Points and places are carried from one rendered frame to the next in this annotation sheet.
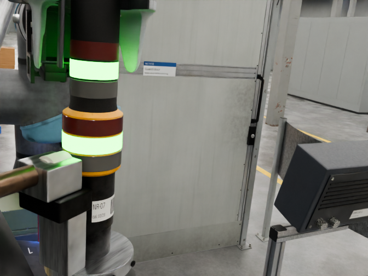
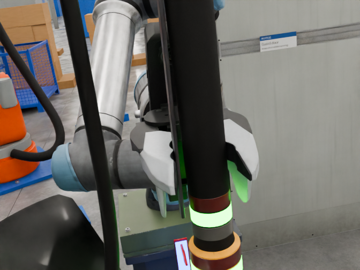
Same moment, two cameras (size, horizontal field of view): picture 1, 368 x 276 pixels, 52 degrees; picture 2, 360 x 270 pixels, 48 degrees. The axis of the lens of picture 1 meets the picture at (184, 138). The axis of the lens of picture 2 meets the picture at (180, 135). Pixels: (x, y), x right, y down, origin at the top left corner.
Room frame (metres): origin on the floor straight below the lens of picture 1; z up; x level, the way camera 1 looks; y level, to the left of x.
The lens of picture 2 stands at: (-0.01, -0.01, 1.63)
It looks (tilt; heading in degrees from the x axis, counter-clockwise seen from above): 20 degrees down; 20
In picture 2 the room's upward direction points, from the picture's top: 7 degrees counter-clockwise
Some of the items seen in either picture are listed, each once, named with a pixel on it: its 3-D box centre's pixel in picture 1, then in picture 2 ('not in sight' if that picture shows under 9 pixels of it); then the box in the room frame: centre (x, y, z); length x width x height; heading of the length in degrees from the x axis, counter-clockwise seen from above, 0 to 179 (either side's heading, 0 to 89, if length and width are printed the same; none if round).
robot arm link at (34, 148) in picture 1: (41, 123); not in sight; (0.95, 0.37, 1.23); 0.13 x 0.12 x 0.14; 98
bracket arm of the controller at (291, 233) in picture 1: (310, 227); not in sight; (0.88, -0.34, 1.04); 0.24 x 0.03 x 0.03; 116
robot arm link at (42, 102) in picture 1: (36, 98); (162, 163); (0.51, 0.20, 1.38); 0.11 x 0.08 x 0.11; 98
